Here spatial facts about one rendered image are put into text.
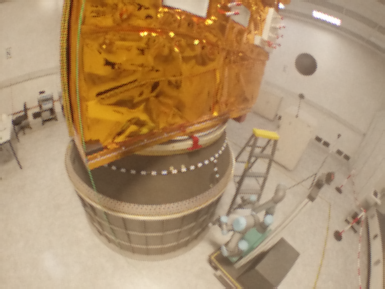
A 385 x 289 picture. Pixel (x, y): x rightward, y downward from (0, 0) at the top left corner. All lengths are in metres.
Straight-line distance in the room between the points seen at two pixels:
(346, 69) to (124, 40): 8.30
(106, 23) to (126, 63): 0.20
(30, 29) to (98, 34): 5.55
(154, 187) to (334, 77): 8.08
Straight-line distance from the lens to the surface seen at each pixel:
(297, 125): 4.46
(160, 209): 1.41
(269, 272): 1.89
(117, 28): 0.78
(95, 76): 0.74
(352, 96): 8.51
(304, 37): 8.65
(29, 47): 6.20
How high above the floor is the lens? 2.38
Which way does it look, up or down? 33 degrees down
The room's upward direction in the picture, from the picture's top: 12 degrees clockwise
